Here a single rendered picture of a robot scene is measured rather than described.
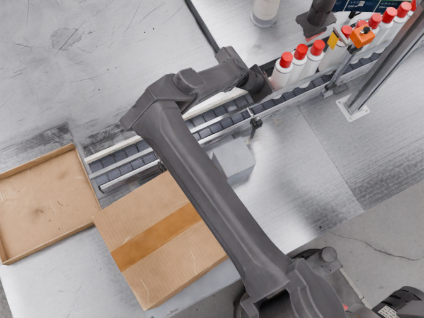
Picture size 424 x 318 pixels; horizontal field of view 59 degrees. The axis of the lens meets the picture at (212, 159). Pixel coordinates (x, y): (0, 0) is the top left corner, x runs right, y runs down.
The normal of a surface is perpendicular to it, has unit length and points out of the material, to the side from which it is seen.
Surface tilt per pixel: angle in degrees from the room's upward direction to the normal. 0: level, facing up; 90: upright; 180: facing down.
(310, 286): 50
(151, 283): 0
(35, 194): 0
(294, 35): 0
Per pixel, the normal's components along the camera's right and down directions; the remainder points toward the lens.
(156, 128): -0.47, 0.13
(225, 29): 0.03, -0.33
